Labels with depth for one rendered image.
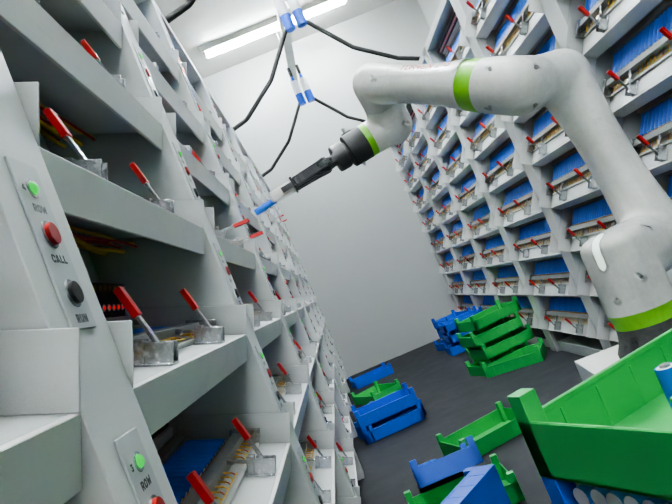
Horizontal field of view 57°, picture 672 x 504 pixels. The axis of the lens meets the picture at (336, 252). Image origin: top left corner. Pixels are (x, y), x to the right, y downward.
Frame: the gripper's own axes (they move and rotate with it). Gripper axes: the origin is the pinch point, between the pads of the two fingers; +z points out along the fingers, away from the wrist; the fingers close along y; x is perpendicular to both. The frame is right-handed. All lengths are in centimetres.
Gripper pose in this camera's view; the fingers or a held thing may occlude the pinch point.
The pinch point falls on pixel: (282, 192)
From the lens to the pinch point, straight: 167.3
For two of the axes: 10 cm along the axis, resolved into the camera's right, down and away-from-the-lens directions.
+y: 0.1, -0.7, -10.0
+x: 5.2, 8.5, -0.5
